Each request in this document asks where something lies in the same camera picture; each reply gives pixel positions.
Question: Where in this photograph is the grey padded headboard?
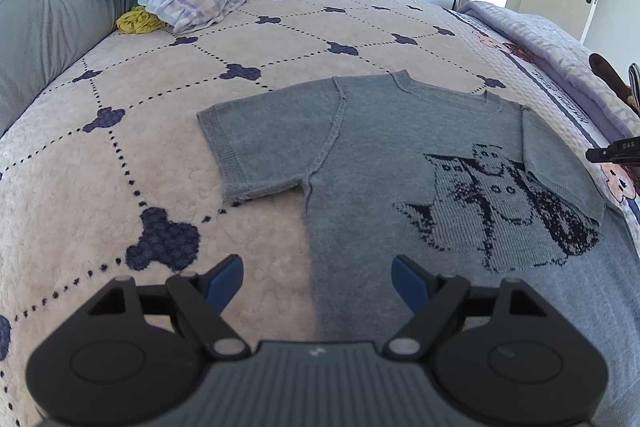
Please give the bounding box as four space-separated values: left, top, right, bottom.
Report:
1 0 134 131

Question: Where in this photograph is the yellow crumpled cloth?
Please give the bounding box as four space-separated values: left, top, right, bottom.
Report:
116 5 167 35

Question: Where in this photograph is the striped folded fabric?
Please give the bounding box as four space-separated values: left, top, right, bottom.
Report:
628 63 640 110

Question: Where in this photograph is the grey knit cat sweater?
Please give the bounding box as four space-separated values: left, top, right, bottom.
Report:
198 72 639 426

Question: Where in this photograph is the dark brown curved object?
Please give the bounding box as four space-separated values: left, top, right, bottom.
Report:
589 53 637 109

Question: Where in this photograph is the pink quilted bedspread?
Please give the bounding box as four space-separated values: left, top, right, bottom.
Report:
1 0 639 426

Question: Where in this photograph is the folded lavender blanket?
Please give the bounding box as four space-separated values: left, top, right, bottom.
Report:
458 1 639 142

